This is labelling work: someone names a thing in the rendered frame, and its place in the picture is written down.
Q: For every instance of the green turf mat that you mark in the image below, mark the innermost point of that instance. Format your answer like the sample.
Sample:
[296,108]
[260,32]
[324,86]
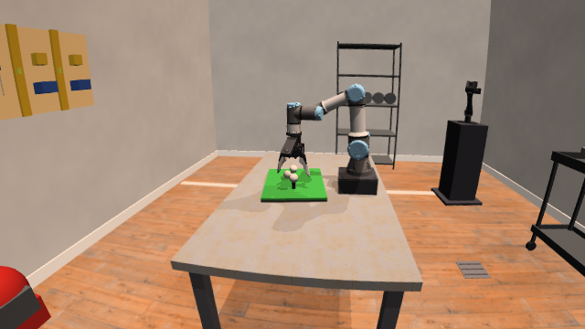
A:
[277,188]

